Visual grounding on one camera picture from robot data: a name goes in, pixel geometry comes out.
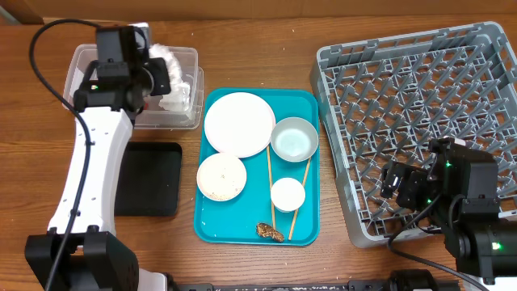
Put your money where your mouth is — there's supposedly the teal serving tray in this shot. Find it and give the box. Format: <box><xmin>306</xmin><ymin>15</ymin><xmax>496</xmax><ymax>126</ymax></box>
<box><xmin>194</xmin><ymin>87</ymin><xmax>320</xmax><ymax>246</ymax></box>

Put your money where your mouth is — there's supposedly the grey bowl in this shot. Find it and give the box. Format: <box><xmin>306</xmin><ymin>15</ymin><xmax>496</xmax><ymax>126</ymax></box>
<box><xmin>271</xmin><ymin>117</ymin><xmax>319</xmax><ymax>162</ymax></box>

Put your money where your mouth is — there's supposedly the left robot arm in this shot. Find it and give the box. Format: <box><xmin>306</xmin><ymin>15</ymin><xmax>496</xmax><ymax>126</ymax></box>
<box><xmin>25</xmin><ymin>23</ymin><xmax>176</xmax><ymax>290</ymax></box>

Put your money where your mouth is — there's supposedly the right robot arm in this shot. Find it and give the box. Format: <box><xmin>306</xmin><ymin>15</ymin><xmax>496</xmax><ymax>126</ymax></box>
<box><xmin>380</xmin><ymin>137</ymin><xmax>516</xmax><ymax>290</ymax></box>

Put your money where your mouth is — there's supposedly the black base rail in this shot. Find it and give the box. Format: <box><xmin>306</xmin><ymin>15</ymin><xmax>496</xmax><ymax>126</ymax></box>
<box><xmin>174</xmin><ymin>269</ymin><xmax>460</xmax><ymax>291</ymax></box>

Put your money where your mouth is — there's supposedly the white napkin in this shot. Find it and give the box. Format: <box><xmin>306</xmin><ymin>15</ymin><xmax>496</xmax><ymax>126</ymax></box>
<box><xmin>149</xmin><ymin>44</ymin><xmax>191</xmax><ymax>112</ymax></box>

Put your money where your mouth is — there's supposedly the wooden chopstick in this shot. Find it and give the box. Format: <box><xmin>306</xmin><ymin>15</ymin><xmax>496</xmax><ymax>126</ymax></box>
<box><xmin>266</xmin><ymin>145</ymin><xmax>276</xmax><ymax>230</ymax></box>
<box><xmin>288</xmin><ymin>157</ymin><xmax>312</xmax><ymax>241</ymax></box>

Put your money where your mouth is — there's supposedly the small white plate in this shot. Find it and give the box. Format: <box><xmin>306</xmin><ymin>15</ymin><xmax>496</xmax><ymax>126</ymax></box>
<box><xmin>196</xmin><ymin>153</ymin><xmax>247</xmax><ymax>202</ymax></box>

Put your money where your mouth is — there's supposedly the brown food scrap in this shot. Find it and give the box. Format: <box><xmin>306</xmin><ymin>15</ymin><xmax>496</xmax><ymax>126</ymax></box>
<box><xmin>256</xmin><ymin>222</ymin><xmax>284</xmax><ymax>243</ymax></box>

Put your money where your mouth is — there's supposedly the small white cup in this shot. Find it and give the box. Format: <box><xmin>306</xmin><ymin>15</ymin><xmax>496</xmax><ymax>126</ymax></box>
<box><xmin>271</xmin><ymin>178</ymin><xmax>305</xmax><ymax>213</ymax></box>

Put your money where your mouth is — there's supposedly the black plastic tray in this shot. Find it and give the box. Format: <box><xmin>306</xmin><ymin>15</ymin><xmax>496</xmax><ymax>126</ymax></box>
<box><xmin>115</xmin><ymin>141</ymin><xmax>183</xmax><ymax>217</ymax></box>

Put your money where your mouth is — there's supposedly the clear plastic bin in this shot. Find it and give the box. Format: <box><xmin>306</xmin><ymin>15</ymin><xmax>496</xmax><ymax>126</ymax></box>
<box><xmin>63</xmin><ymin>44</ymin><xmax>204</xmax><ymax>130</ymax></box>

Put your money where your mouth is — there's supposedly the grey dishwasher rack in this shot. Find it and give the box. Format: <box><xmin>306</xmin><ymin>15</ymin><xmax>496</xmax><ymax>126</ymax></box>
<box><xmin>310</xmin><ymin>22</ymin><xmax>516</xmax><ymax>247</ymax></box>

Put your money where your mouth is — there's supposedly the large white plate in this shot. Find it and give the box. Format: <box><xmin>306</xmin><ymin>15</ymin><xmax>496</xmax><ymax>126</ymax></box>
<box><xmin>204</xmin><ymin>92</ymin><xmax>276</xmax><ymax>158</ymax></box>

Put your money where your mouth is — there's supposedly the left wooden chopstick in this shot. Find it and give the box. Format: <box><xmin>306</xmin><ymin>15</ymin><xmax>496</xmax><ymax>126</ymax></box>
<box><xmin>266</xmin><ymin>145</ymin><xmax>276</xmax><ymax>230</ymax></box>

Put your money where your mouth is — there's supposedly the right wooden chopstick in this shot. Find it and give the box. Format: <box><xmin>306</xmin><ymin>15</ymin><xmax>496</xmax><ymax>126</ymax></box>
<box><xmin>288</xmin><ymin>157</ymin><xmax>312</xmax><ymax>241</ymax></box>

